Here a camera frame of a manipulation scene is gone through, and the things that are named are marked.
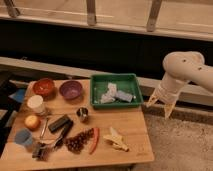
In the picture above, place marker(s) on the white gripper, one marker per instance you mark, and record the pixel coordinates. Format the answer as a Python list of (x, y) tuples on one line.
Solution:
[(167, 91)]

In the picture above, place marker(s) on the metal fork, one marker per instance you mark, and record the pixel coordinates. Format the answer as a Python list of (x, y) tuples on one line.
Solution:
[(44, 128)]

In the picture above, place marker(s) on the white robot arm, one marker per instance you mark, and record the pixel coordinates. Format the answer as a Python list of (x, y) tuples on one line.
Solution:
[(180, 69)]

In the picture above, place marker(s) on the green plastic tray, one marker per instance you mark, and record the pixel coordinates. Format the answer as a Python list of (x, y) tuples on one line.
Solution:
[(125, 82)]

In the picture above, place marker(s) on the white crumpled packet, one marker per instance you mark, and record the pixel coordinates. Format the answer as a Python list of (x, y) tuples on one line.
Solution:
[(109, 96)]

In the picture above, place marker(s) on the peeled banana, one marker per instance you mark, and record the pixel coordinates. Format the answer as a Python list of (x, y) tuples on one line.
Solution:
[(116, 139)]

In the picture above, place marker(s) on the red chili pepper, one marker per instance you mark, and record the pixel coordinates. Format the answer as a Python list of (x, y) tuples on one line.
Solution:
[(95, 140)]

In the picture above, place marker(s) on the small metal cup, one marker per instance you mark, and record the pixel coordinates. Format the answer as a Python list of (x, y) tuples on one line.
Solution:
[(82, 114)]

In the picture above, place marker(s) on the purple bowl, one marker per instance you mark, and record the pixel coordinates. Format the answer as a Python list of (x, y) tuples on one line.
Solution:
[(71, 89)]

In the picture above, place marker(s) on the bunch of dark grapes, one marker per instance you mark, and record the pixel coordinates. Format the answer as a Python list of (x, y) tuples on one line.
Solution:
[(76, 144)]

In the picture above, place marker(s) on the black rectangular block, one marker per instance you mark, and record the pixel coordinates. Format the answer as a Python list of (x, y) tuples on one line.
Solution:
[(59, 123)]

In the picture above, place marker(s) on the wooden board table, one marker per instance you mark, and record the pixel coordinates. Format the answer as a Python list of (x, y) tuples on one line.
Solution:
[(129, 123)]

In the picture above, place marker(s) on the red bowl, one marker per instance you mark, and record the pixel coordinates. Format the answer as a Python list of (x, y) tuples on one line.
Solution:
[(44, 87)]

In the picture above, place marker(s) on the white cup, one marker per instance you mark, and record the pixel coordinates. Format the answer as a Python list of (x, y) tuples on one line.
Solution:
[(36, 103)]

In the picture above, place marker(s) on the black brush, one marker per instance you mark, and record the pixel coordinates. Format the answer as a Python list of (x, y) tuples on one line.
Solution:
[(40, 151)]

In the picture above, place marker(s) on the apple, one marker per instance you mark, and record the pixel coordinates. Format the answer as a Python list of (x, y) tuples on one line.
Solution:
[(32, 122)]

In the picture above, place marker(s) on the blue plastic cup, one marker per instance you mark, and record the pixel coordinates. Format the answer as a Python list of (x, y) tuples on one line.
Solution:
[(24, 137)]

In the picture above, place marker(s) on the blue cloth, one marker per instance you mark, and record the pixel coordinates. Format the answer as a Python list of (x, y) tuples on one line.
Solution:
[(19, 95)]

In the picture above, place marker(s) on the black handled spatula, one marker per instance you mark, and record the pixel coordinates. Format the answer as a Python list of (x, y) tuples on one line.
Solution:
[(56, 143)]

